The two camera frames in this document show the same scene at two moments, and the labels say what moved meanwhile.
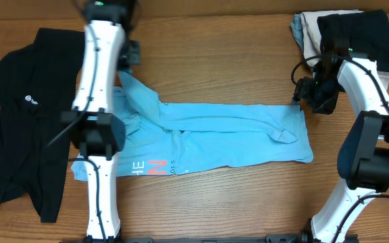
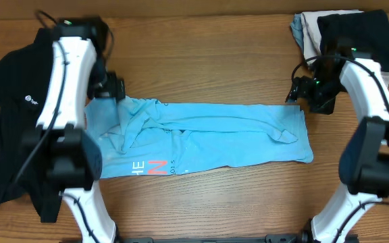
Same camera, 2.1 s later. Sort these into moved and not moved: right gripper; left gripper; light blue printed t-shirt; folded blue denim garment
Moved: left gripper
Not moved: folded blue denim garment; right gripper; light blue printed t-shirt
